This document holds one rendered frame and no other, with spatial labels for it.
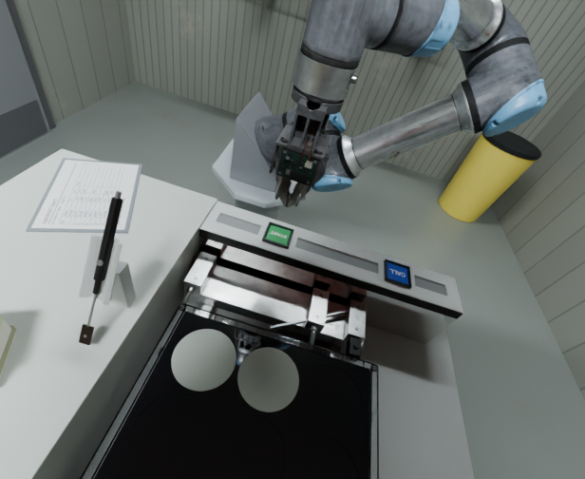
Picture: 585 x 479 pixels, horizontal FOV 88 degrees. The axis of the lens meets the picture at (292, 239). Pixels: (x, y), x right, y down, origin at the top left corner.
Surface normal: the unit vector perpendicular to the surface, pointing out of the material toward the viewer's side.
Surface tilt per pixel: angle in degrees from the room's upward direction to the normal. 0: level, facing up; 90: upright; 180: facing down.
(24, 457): 0
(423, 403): 0
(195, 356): 0
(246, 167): 90
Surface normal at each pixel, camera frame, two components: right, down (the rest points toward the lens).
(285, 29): -0.18, 0.67
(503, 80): -0.52, 0.00
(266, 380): 0.23, -0.68
